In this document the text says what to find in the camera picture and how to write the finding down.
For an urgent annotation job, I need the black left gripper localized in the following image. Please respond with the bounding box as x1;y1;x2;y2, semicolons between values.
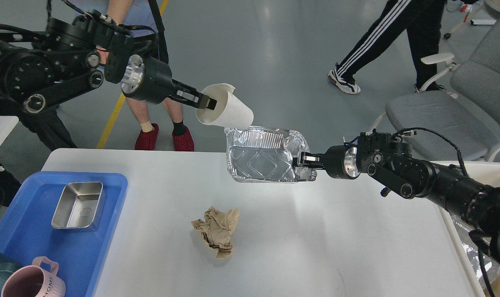
121;54;217;110

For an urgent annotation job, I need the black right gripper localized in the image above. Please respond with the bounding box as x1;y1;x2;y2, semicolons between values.
293;145;360;180

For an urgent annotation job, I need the cream paper cup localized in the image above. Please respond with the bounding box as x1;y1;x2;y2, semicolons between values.
195;83;254;130

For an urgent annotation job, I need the aluminium foil tray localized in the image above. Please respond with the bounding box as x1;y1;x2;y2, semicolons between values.
225;126;317;183

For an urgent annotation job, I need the brown paper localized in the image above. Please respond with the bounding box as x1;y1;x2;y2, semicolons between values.
191;206;239;259

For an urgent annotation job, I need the square stainless steel tray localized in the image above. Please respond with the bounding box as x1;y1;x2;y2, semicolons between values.
51;181;106;231

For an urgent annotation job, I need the pink plastic mug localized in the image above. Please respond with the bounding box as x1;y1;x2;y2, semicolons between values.
1;256;66;297

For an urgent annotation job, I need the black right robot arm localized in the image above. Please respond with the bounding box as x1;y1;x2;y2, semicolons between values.
292;127;500;296

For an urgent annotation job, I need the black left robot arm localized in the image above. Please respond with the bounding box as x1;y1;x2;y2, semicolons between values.
0;0;217;113

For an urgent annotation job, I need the standing person in shorts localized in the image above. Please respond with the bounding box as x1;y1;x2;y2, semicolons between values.
95;0;195;152

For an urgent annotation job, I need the seated person at left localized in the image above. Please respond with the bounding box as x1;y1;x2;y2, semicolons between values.
0;97;77;151

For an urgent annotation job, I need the grey office chair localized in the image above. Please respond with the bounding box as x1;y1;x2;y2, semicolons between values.
384;18;500;162

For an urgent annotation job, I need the cream waste bin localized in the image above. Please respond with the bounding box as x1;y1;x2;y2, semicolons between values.
440;161;500;297

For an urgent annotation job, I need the walking person in tracksuit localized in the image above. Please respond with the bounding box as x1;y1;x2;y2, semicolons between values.
328;0;445;94

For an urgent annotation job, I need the white chair base far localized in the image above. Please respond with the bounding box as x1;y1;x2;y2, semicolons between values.
443;0;496;40

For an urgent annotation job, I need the blue plastic bin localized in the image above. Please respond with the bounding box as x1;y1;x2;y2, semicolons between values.
0;171;128;297

